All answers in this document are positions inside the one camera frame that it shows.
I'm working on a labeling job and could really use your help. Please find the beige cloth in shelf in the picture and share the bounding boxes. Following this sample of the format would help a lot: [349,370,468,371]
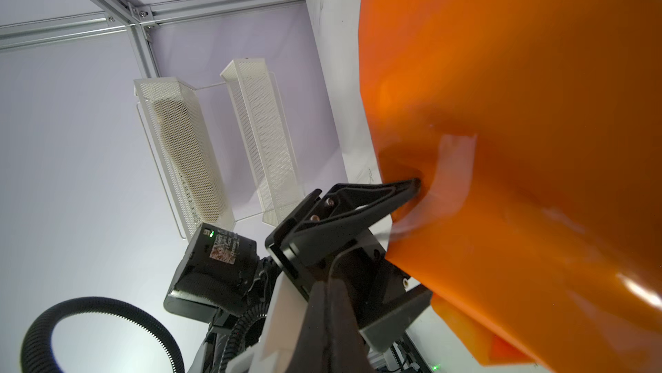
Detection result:
[153,99,225,223]

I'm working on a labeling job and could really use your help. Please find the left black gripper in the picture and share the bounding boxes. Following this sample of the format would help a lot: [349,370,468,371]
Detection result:
[227,177,434,373]

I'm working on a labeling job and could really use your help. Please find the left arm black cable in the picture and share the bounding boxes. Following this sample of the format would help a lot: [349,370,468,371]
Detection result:
[20,296,270,373]

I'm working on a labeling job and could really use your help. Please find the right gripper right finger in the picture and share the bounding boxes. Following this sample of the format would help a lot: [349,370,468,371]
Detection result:
[330,279,375,372]

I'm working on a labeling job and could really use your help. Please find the aluminium wall frame rails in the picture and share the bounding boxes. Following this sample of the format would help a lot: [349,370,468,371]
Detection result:
[1,0,304,78]

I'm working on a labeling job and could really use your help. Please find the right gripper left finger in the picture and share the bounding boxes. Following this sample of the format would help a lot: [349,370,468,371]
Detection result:
[285,281,332,373]

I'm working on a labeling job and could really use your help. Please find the clear adhesive tape strip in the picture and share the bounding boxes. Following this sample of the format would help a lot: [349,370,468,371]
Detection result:
[391,135,478,240]

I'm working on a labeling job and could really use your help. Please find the lower white mesh shelf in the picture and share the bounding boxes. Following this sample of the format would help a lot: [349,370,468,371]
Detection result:
[220,58,303,226]

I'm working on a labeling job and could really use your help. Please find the upper white mesh shelf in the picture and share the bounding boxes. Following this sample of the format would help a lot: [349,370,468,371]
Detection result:
[134,77,235,240]

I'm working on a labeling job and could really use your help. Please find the white mesh shelf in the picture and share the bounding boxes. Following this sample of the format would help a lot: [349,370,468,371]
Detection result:
[134,77,235,240]
[220,58,303,226]

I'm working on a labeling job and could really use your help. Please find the yellow orange wrapping paper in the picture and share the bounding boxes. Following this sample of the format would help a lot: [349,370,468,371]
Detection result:
[359,0,661,372]

